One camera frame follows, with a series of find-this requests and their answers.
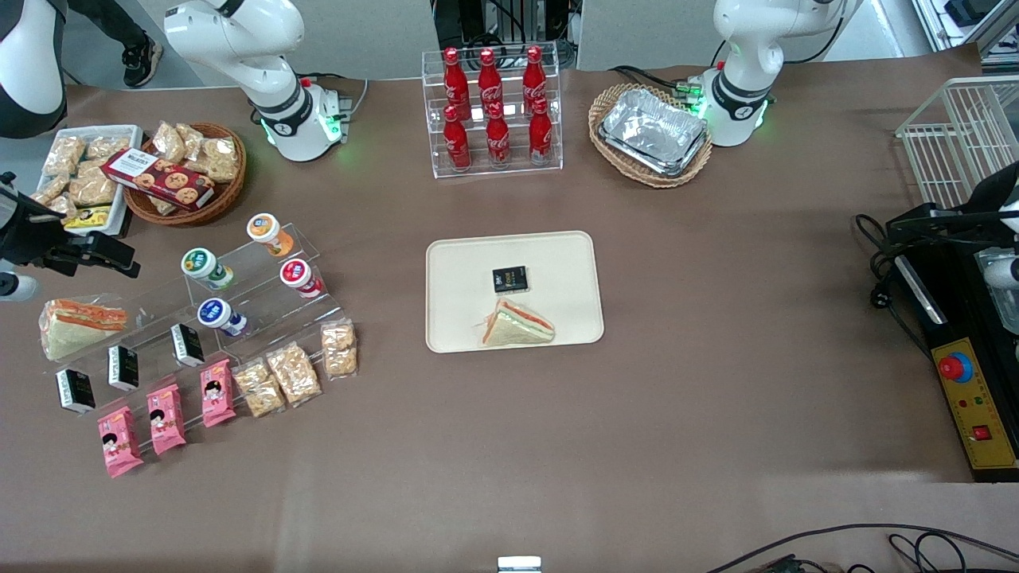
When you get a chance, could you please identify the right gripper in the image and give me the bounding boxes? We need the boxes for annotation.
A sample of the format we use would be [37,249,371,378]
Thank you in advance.
[0,172,141,280]

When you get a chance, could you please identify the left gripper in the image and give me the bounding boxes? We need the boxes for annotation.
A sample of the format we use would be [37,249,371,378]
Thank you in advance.
[887,159,1019,244]

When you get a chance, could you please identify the green gum bottle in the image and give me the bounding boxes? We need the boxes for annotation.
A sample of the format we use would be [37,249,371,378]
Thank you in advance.
[181,248,236,292]

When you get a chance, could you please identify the blue gum bottle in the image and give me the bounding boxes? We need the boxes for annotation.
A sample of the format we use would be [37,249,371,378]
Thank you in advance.
[197,297,248,337]

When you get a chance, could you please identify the orange gum bottle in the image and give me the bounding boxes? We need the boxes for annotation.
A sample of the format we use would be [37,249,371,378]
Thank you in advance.
[246,212,295,258]

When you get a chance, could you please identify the clear acrylic gum stand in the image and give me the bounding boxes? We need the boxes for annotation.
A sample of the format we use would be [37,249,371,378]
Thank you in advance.
[184,223,345,361]

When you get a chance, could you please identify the red gum bottle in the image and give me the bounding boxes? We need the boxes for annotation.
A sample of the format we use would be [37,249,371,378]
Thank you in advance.
[279,259,326,300]

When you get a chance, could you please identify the aluminium foil tray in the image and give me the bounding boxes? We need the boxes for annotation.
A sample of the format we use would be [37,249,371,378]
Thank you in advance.
[598,88,709,177]

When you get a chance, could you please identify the beige serving tray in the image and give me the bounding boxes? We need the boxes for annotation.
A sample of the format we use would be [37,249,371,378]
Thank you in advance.
[425,231,605,353]

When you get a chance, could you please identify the yellow snack pack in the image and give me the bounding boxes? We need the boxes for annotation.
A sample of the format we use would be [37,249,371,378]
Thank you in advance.
[63,205,113,232]

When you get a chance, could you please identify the large wrapped sandwich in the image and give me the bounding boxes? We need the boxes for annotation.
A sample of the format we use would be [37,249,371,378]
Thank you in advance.
[39,298,129,361]

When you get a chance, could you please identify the clear acrylic snack stand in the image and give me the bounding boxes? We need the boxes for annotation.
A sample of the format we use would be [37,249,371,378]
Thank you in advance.
[44,275,240,416]

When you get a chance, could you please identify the red cookie box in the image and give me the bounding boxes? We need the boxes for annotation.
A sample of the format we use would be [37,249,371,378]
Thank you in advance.
[101,148,217,211]

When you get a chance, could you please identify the small black box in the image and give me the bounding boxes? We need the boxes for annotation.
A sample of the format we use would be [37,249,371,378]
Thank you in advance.
[55,368,97,415]
[170,323,206,368]
[107,345,141,392]

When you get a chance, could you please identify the white plastic bin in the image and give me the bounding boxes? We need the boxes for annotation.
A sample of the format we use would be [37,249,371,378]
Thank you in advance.
[36,125,145,238]

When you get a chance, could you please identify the red emergency stop button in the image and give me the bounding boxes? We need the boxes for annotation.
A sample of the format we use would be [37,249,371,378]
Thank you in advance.
[937,351,974,384]

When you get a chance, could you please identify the brown wicker basket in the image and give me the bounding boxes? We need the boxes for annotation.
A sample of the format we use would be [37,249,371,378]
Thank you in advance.
[123,122,248,228]

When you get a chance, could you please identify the pink snack pack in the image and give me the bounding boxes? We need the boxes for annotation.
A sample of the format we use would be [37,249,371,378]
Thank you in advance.
[146,384,187,456]
[200,359,237,429]
[97,407,145,478]

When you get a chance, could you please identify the black yellow control box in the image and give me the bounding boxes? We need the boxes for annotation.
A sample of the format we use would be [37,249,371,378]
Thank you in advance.
[890,204,1019,484]

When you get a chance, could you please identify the black sneaker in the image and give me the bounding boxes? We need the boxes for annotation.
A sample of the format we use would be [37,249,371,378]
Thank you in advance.
[122,33,165,88]

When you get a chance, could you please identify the clear cracker bag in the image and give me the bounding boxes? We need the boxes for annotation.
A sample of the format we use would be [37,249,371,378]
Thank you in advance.
[266,342,323,408]
[321,318,359,380]
[233,359,286,419]

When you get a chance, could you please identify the dark trouser leg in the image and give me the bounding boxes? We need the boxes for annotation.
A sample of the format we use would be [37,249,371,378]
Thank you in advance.
[67,0,152,50]

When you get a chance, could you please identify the light wicker basket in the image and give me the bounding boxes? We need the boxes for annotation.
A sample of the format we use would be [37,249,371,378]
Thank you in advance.
[588,83,714,189]

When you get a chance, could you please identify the clear acrylic bottle rack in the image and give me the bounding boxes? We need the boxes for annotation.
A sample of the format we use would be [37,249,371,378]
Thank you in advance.
[421,41,564,180]

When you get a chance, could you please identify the red cola bottle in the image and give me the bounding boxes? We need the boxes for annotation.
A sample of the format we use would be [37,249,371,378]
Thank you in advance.
[443,104,472,172]
[529,97,553,166]
[443,47,472,122]
[478,49,504,120]
[486,102,512,168]
[522,45,548,116]

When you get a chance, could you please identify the small wrapped sandwich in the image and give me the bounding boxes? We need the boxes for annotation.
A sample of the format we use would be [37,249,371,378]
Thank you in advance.
[478,298,556,348]

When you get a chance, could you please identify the black equipment rack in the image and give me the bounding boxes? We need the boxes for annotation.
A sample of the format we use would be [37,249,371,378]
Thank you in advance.
[432,0,579,71]

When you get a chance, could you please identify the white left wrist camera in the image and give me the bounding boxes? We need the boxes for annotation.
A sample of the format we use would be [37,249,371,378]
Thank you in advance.
[984,254,1019,290]

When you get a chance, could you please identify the black cable with plug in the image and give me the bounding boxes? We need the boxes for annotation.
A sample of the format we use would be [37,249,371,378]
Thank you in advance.
[854,212,934,355]

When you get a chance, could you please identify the white wire basket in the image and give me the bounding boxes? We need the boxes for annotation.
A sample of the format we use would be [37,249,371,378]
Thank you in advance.
[895,76,1019,209]

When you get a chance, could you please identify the grey metal shelf frame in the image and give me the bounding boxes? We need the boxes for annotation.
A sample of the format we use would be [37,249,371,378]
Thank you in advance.
[911,0,1019,78]

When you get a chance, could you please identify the long black floor cable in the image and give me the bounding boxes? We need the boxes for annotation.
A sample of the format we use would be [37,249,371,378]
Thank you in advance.
[707,523,1019,573]

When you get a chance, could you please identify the grey base cable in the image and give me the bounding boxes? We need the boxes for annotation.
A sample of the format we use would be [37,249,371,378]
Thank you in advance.
[299,72,370,122]

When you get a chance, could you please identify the looped black floor cable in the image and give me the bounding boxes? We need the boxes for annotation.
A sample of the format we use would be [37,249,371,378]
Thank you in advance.
[888,531,1019,573]

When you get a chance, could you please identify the black base cables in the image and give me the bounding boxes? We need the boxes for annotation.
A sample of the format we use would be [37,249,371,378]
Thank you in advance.
[608,64,721,100]

